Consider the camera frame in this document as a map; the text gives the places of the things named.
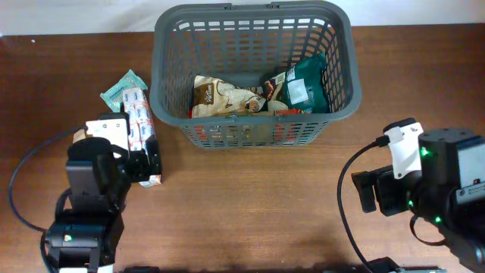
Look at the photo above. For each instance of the white brown snack pouch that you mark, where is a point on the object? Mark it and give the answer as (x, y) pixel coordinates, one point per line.
(214, 96)

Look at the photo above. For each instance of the brown Pantree snack pouch left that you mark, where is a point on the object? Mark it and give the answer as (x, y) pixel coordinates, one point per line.
(80, 135)

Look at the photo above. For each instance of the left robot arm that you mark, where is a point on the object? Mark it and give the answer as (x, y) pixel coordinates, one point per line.
(88, 214)

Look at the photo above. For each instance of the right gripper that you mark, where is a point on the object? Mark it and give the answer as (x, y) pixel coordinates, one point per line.
(367, 189)

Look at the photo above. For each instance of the teal wet wipes pack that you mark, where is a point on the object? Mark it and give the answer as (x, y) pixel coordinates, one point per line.
(114, 96)

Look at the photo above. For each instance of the white Kleenex tissue multipack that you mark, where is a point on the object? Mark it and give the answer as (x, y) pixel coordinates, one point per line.
(141, 125)

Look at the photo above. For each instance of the grey plastic shopping basket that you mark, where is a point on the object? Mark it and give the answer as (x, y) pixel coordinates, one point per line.
(243, 44)

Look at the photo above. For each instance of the dark green food bag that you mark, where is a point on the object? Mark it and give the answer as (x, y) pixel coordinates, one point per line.
(300, 88)

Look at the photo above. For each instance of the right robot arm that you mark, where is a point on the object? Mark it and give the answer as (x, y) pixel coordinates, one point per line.
(437, 175)

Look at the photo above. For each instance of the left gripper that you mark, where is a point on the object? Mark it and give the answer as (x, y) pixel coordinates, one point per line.
(148, 163)

